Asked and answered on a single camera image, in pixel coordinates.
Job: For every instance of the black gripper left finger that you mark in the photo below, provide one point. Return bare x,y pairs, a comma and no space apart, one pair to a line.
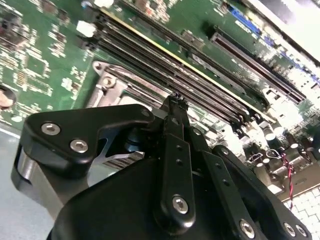
62,117

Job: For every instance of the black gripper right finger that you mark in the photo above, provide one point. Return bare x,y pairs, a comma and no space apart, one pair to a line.
240,190

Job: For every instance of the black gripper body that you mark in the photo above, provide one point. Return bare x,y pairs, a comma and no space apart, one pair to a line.
112,212

